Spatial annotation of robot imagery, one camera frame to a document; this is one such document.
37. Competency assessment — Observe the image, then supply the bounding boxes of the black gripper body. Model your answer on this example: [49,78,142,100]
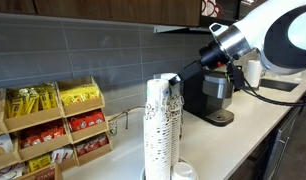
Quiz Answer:
[199,41,229,69]

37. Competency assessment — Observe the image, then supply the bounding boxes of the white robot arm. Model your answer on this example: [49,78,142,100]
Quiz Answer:
[170,0,306,85]

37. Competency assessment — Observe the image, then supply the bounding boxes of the rear paper cup stack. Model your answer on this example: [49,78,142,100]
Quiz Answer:
[168,84,183,165]

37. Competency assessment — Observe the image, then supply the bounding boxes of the paper cup stack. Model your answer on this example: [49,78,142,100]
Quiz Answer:
[143,79,172,180]
[168,84,183,165]

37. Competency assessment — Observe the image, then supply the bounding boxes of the front paper cup stack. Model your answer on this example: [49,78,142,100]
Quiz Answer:
[143,79,172,180]

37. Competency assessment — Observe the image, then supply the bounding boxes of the white round cup tray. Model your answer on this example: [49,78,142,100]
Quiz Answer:
[140,167,146,180]

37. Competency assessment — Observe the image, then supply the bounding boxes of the black silver coffee machine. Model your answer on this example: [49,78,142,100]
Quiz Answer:
[183,69,234,127]

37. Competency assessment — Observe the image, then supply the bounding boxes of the white paper towel roll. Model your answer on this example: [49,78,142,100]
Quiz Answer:
[246,60,262,88]

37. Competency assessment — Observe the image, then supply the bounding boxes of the dark wooden upper cabinet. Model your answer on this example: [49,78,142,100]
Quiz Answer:
[0,0,202,26]

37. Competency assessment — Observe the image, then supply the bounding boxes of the stack of white lids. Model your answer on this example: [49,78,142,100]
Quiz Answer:
[171,162,198,180]

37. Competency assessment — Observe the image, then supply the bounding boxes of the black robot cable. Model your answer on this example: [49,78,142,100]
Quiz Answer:
[226,61,306,108]

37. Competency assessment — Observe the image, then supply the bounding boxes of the wire coffee pod carousel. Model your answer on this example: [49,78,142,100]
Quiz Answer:
[108,106,143,137]

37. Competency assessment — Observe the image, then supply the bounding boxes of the black cabinet drawers with handles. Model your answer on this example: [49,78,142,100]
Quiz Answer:
[228,106,306,180]

